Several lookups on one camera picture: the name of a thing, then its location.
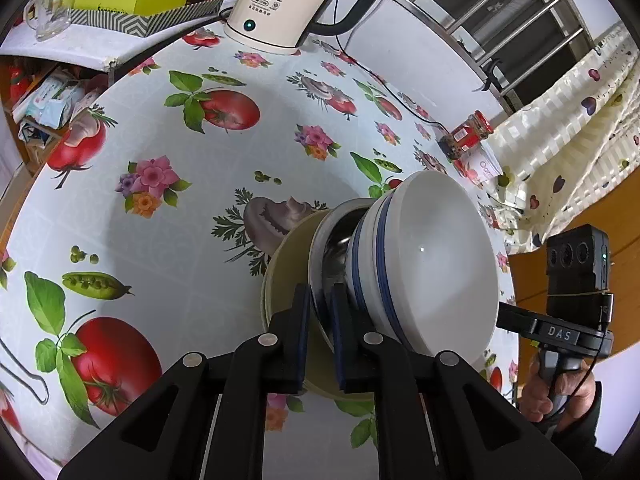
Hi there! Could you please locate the chevron patterned box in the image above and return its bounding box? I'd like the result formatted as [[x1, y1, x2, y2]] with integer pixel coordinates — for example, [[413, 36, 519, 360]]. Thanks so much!
[[62, 0, 224, 38]]

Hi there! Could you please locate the beige plate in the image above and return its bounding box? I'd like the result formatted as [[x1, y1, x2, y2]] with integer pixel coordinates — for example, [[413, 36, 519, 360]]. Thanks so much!
[[265, 210, 376, 401], [259, 240, 381, 403]]

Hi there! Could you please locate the person's right hand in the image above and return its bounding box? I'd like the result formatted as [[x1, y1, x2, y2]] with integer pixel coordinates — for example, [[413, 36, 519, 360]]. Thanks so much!
[[520, 357, 597, 424]]

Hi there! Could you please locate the black hook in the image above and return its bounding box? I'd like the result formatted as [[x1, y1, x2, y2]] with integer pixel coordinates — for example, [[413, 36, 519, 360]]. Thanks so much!
[[472, 57, 503, 93]]

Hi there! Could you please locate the white tissue packet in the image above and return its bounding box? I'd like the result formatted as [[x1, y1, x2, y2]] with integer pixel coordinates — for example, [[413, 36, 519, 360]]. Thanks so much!
[[15, 72, 86, 128]]

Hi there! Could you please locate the yogurt cup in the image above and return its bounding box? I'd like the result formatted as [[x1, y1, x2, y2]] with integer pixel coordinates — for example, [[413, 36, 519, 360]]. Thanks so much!
[[457, 145, 503, 181]]

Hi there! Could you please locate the stainless steel bowl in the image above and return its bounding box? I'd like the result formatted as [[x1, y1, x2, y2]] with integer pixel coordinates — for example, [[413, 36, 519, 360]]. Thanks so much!
[[307, 197, 396, 356]]

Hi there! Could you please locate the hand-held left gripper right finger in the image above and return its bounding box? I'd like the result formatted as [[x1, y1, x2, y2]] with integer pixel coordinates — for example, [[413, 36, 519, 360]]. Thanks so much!
[[327, 287, 583, 480]]

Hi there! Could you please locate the white bowl with blue stripe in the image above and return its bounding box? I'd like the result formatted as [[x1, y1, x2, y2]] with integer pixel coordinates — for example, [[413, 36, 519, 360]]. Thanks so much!
[[350, 187, 426, 356], [372, 170, 501, 358]]

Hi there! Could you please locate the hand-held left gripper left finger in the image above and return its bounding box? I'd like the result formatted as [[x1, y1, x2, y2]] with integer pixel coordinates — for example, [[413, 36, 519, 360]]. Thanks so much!
[[57, 284, 313, 480]]

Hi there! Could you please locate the white electric kettle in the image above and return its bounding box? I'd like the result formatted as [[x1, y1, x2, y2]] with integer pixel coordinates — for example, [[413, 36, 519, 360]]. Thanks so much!
[[222, 0, 391, 56]]

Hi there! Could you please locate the cream patterned curtain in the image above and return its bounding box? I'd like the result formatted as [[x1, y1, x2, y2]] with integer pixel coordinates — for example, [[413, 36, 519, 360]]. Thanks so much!
[[480, 25, 640, 256]]

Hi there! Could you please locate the chili sauce jar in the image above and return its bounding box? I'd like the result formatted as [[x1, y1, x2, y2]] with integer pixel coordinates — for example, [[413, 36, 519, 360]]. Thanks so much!
[[439, 110, 495, 162]]

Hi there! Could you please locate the black cable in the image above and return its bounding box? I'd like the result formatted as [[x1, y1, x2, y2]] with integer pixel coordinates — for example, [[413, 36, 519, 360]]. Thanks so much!
[[332, 20, 451, 133]]

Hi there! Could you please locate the metal window railing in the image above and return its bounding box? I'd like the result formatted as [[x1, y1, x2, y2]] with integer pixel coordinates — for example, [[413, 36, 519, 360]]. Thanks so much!
[[390, 0, 601, 106]]

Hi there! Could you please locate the white side table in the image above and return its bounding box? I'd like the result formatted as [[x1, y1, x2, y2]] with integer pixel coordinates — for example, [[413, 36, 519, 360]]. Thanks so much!
[[0, 10, 223, 68]]

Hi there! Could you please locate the clear glass mug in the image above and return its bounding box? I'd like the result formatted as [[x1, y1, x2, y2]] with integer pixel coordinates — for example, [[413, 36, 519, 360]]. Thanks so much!
[[22, 0, 76, 42]]

